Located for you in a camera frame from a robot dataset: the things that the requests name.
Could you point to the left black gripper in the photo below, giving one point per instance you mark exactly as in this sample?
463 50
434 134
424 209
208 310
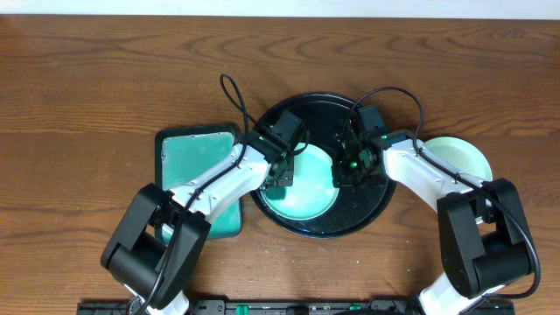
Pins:
283 171

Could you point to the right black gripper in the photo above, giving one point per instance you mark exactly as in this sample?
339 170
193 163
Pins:
346 173

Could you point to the mint green plate top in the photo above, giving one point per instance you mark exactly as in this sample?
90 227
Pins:
312 192

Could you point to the mint green plate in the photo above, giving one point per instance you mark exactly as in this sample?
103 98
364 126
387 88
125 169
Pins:
312 192
462 155

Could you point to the green yellow sponge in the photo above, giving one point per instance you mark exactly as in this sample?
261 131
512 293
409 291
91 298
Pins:
275 193

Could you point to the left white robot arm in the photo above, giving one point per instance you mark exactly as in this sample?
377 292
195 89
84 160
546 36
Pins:
157 243

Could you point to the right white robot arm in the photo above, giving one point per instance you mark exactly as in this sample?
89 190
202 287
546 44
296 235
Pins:
484 236

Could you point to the round black tray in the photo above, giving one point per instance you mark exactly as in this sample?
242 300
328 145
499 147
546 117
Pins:
323 115

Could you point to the green rectangular water tray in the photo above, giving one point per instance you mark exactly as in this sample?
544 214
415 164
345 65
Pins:
182 154

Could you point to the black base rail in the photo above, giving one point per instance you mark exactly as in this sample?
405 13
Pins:
220 307

